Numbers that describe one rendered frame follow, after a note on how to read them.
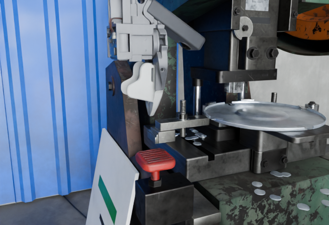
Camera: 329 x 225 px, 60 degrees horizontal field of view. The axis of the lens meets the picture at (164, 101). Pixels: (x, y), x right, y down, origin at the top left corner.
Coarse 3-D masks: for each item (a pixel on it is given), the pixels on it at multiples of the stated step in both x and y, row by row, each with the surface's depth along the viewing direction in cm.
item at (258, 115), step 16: (208, 112) 74; (224, 112) 74; (240, 112) 72; (256, 112) 72; (272, 112) 72; (288, 112) 74; (304, 112) 74; (256, 128) 59; (272, 128) 58; (288, 128) 58; (304, 128) 59
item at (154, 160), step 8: (144, 152) 52; (152, 152) 53; (160, 152) 52; (136, 160) 52; (144, 160) 49; (152, 160) 49; (160, 160) 49; (168, 160) 49; (144, 168) 48; (152, 168) 47; (160, 168) 48; (168, 168) 49; (152, 176) 51
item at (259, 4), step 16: (256, 0) 71; (272, 0) 73; (240, 16) 70; (256, 16) 72; (272, 16) 73; (208, 32) 79; (224, 32) 72; (240, 32) 69; (256, 32) 72; (272, 32) 74; (208, 48) 80; (224, 48) 72; (240, 48) 70; (256, 48) 69; (272, 48) 71; (208, 64) 80; (224, 64) 73; (240, 64) 71; (256, 64) 71; (272, 64) 72
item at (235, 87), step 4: (228, 84) 81; (232, 84) 81; (236, 84) 80; (240, 84) 81; (224, 88) 83; (228, 88) 81; (232, 88) 81; (236, 88) 80; (240, 88) 81; (236, 92) 81
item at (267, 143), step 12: (240, 132) 73; (252, 132) 69; (264, 132) 62; (276, 132) 59; (288, 132) 58; (300, 132) 58; (312, 132) 58; (324, 132) 58; (252, 144) 69; (264, 144) 68; (276, 144) 69; (252, 156) 69; (264, 156) 68; (276, 156) 70; (252, 168) 70; (264, 168) 69; (276, 168) 71
